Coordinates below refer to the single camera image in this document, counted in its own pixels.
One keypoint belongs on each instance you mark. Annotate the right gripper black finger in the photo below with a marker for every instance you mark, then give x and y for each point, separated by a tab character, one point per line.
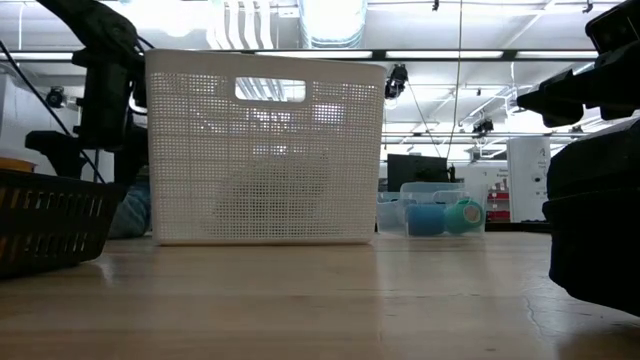
550	100

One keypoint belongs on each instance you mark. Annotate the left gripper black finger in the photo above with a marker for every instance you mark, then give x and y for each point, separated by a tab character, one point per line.
131	160
55	152

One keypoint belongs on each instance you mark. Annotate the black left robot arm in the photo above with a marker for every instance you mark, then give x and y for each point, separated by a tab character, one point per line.
100	25

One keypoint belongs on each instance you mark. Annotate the small black slotted basket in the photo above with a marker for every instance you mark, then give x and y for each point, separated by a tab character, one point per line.
50	225

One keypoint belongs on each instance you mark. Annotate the large white perforated basket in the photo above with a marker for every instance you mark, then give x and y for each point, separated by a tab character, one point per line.
260	125

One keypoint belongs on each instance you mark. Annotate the teal patterned cloth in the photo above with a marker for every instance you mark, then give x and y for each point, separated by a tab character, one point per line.
132	210

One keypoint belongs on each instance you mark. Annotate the white cabinet with sign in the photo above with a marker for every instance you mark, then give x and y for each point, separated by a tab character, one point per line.
527	180

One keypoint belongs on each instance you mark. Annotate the red storage rack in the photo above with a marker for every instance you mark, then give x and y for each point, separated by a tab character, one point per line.
498	205

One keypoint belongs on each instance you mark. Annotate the black computer monitor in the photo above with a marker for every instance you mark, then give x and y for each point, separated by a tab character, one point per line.
417	169

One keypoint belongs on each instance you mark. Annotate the clear plastic container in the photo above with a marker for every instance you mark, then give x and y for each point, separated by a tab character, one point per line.
430	192

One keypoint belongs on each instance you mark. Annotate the black ceiling camera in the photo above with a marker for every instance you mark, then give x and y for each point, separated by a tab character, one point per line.
395	80
482	126
55	97

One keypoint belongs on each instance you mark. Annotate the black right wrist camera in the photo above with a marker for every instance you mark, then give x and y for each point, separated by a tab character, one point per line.
615	20

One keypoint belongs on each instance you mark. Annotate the black overhead light rail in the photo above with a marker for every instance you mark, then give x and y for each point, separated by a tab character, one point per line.
379	54

